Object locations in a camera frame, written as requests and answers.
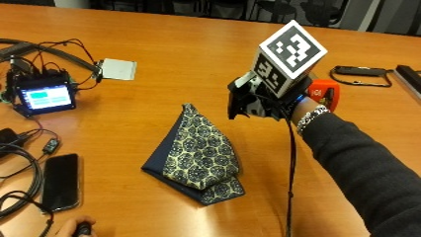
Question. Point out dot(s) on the silver square box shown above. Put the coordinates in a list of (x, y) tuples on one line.
[(117, 69)]

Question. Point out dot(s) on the black power adapter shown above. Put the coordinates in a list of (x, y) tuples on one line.
[(7, 135)]

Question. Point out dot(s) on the folded blue patterned cloth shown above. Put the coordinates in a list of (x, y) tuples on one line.
[(199, 158)]

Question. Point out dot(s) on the black smartphone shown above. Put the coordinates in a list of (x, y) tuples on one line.
[(61, 182)]

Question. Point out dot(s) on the long black bar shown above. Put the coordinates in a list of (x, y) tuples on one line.
[(409, 77)]

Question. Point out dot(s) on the small black clicker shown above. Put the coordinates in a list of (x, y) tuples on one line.
[(83, 229)]

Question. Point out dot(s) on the orange wrist-mounted device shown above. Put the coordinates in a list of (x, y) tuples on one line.
[(324, 94)]

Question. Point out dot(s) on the small black display device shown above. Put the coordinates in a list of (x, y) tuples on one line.
[(45, 96)]

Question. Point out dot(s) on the small black inline adapter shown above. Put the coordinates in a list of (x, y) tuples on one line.
[(51, 146)]

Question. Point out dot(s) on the black chair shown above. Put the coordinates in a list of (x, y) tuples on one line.
[(273, 8), (324, 11)]

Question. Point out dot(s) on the white cube with black markers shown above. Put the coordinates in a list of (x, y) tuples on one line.
[(289, 56)]

